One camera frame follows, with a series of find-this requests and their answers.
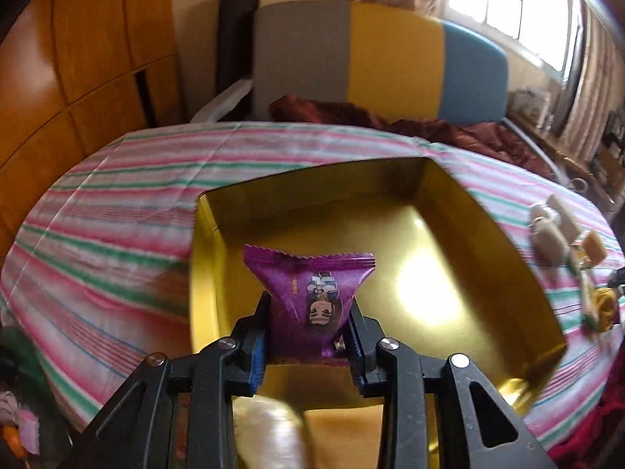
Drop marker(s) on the purple snack packet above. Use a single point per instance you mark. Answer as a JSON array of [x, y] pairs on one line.
[[302, 293]]

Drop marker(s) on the dark red blanket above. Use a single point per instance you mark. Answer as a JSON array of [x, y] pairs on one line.
[[439, 132]]

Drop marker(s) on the cream square snack packet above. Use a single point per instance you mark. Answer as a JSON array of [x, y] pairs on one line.
[[564, 215]]

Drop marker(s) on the gold box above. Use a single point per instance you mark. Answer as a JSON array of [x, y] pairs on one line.
[[439, 254]]

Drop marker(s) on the wooden side desk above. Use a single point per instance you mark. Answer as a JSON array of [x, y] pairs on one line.
[[566, 156]]

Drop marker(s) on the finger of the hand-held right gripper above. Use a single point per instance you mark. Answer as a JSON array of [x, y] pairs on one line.
[[617, 281]]

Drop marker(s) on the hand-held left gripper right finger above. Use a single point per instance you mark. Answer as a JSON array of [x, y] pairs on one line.
[[359, 354]]

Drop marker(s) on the colourful clutter pile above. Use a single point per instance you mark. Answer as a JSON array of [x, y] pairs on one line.
[[19, 415]]

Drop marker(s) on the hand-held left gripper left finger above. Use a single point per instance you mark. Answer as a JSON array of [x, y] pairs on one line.
[[258, 366]]

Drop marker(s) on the yellow white snack packet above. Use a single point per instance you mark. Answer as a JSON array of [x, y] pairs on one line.
[[603, 308]]

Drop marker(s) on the grey yellow blue headboard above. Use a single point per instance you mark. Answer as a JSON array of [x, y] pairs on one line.
[[390, 58]]

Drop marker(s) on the small white snack packet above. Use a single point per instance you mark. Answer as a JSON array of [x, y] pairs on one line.
[[549, 246]]

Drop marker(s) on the wooden wardrobe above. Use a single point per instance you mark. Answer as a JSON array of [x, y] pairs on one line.
[[73, 83]]

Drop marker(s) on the black rolled mat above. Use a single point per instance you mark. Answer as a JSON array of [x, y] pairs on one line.
[[234, 49]]

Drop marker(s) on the tan snack packet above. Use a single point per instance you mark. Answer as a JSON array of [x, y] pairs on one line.
[[593, 249]]

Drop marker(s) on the red cloth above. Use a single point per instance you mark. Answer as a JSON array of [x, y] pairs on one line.
[[595, 425]]

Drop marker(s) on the striped bedsheet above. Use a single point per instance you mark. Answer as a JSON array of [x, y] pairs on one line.
[[122, 205]]

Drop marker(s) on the window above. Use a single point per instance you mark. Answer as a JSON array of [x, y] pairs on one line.
[[512, 5]]

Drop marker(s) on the round white snack packet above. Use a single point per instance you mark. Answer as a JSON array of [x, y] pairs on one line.
[[539, 214]]

